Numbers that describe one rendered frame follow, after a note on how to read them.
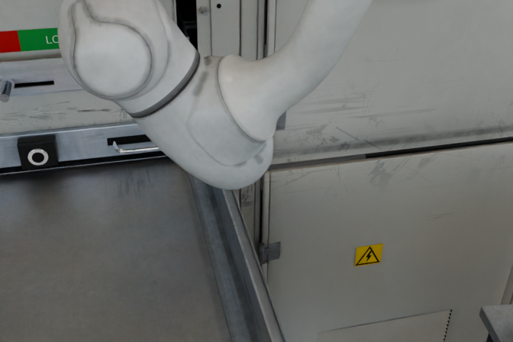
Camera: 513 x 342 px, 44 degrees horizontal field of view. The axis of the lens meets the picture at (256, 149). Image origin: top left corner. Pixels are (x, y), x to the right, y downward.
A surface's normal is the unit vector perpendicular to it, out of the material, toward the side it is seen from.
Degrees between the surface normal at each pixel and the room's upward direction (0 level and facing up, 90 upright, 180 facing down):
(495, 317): 0
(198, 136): 94
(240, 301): 0
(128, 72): 93
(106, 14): 20
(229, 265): 0
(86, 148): 90
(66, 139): 90
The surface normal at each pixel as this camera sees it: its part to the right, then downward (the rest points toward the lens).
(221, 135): 0.01, 0.62
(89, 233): 0.01, -0.85
